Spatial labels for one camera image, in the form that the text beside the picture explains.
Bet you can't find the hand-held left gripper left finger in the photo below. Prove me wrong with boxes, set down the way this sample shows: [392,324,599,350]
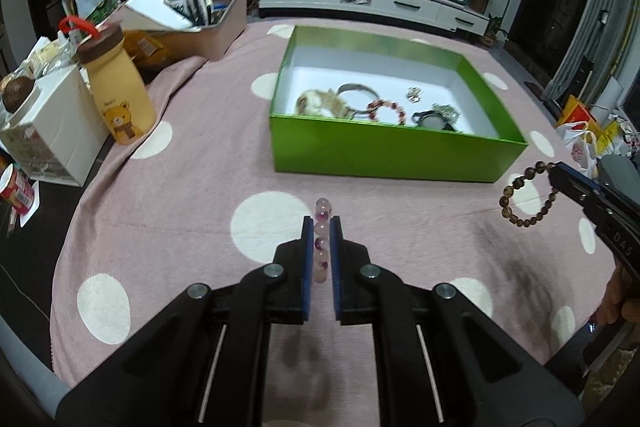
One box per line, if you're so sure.
[55,215,316,427]

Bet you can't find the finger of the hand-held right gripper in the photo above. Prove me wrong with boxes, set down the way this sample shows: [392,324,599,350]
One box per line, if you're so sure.
[549,162,599,194]
[548,173,597,210]

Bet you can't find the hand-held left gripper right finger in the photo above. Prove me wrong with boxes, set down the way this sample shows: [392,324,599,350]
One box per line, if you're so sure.
[330,215,586,427]

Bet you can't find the brown bead bracelet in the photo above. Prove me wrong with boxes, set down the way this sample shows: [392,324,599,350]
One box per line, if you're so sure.
[500,161,560,229]

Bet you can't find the pale pink bead bracelet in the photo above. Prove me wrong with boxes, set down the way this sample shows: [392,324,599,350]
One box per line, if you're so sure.
[312,197,335,285]

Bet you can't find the green cardboard box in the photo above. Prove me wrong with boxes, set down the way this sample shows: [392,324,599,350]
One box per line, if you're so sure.
[269,25,530,184]

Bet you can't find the person's right hand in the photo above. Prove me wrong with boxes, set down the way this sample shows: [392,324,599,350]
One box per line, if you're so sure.
[599,264,639,326]

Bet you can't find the white plastic bag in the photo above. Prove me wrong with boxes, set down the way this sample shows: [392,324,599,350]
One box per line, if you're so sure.
[562,122,598,172]

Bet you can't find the person's grey trousers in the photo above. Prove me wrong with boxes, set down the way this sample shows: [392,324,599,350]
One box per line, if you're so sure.
[597,153,640,206]

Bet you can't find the yellow bag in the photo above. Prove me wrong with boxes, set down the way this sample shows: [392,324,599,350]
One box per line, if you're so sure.
[595,117,626,158]

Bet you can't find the orange cardboard box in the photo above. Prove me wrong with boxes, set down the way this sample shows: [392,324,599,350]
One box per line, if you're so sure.
[557,94,593,128]

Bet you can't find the dark wrist watch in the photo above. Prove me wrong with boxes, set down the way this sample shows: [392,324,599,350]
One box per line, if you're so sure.
[411,109,458,132]

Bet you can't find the grey curtain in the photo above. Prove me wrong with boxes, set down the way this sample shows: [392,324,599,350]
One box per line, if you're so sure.
[545,0,640,108]

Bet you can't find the small potted floor plant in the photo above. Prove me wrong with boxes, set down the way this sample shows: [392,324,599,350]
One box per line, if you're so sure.
[481,14,508,46]

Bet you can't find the silver bangle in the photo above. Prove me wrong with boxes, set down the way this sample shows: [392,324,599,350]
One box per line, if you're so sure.
[336,83,381,122]

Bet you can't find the beige desk organizer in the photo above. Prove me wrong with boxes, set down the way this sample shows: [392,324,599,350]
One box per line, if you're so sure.
[150,0,248,62]

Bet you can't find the yellow bear bottle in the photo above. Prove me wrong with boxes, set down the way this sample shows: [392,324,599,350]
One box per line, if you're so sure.
[59,17,157,145]

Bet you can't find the yellow snack packet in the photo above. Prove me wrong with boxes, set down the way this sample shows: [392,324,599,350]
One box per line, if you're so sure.
[122,29,168,68]

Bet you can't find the white mini drawer cabinet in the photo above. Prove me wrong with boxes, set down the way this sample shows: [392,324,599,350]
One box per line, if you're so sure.
[0,66,108,188]

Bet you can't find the red and white cup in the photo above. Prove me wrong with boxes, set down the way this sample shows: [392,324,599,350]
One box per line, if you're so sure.
[0,164,36,214]

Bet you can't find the white paper sheet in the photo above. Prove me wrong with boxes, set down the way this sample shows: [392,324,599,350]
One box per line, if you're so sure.
[121,0,193,32]

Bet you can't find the green patterned bag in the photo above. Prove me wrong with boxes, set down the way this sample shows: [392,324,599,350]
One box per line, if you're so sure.
[82,0,123,25]

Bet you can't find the brown round object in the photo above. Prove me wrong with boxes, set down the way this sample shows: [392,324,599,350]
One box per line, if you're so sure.
[1,76,35,112]

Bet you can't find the silver chain bracelet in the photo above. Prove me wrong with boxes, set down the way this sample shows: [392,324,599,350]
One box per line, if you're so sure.
[431,103,460,124]

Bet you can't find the cream bracelet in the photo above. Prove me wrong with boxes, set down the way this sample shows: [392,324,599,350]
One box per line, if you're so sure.
[296,88,351,118]

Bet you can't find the red and peach bead bracelet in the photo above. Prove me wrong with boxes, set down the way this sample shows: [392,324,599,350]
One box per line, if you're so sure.
[366,99,407,125]

